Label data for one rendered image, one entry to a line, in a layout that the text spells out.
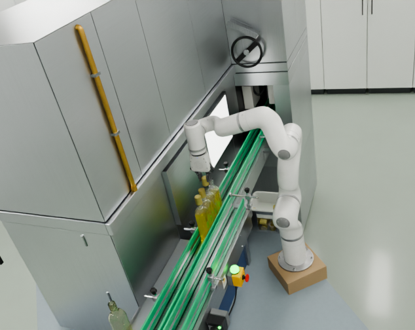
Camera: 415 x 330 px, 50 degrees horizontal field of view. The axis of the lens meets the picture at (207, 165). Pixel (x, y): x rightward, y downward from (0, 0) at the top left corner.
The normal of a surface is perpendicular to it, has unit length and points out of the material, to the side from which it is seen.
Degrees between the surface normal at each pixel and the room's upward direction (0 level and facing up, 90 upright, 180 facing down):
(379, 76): 90
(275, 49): 90
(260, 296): 0
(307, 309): 0
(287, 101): 90
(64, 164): 90
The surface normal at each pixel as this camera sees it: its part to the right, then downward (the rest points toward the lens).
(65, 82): 0.92, 0.05
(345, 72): -0.35, 0.56
